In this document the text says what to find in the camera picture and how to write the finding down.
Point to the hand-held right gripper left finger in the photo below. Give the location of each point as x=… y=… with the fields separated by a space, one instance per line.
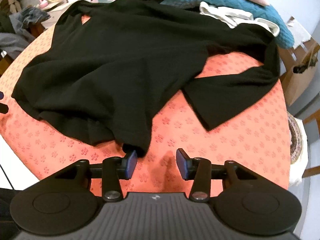
x=130 y=165

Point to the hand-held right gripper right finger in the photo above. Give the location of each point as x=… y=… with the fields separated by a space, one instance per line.
x=182 y=163

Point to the black sweater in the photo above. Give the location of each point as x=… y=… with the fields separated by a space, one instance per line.
x=120 y=62

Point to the orange flower-patterned tablecloth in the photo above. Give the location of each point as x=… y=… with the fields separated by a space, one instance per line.
x=225 y=140

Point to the blue jeans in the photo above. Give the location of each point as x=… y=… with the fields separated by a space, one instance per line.
x=33 y=16

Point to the pink kettlebell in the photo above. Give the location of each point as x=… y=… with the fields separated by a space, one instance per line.
x=43 y=3

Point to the round woven basket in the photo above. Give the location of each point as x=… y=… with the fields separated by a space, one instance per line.
x=295 y=140

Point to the white cloth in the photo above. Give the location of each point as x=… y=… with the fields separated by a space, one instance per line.
x=303 y=160

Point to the wooden slatted chair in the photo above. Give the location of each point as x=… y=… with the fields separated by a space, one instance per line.
x=313 y=171

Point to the brown cardboard box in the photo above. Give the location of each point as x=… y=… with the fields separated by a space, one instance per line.
x=300 y=80

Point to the white garment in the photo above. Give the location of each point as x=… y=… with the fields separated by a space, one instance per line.
x=225 y=13

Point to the teal knitted sweater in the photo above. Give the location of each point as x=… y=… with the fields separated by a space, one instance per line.
x=270 y=17

